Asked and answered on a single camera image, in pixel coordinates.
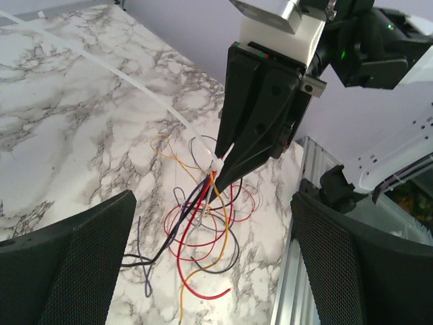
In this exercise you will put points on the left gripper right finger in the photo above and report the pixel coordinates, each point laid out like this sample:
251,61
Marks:
359,274

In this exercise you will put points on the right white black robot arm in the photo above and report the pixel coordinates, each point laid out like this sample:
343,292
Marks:
375,48

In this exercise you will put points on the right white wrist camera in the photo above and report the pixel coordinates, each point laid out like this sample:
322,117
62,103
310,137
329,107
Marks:
290,28

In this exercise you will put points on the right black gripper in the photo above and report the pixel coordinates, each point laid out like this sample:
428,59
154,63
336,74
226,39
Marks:
266,97

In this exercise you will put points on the aluminium front rail frame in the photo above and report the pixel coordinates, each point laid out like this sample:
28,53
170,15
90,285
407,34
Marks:
294,302

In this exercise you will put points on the marble pattern table mat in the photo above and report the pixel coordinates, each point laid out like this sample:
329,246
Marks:
74,134

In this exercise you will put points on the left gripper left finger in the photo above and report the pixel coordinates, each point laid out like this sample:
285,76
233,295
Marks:
66,272

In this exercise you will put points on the translucent white zip tie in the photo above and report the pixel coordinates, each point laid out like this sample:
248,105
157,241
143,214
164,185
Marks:
217,163

